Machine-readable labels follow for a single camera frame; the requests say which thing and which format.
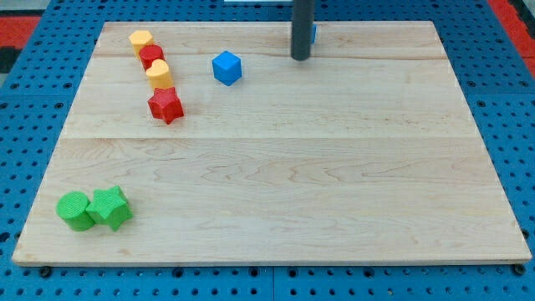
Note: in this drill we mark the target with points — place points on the yellow heart block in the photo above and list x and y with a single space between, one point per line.
159 75

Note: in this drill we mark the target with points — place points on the red star block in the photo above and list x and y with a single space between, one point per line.
165 104

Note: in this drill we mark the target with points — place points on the yellow hexagon block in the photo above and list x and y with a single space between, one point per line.
139 39

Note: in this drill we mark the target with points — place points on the blue cube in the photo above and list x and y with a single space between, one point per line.
227 68

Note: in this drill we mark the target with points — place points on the blue block behind rod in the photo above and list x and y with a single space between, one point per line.
314 33

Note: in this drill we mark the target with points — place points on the red cylinder block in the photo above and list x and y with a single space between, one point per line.
149 53

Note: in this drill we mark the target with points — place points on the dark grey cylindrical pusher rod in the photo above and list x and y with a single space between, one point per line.
302 29

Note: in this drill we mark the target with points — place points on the green cylinder block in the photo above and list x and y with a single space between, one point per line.
71 208

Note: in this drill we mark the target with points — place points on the green star block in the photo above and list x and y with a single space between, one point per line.
110 207

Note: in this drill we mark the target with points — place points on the wooden board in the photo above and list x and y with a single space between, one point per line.
364 154

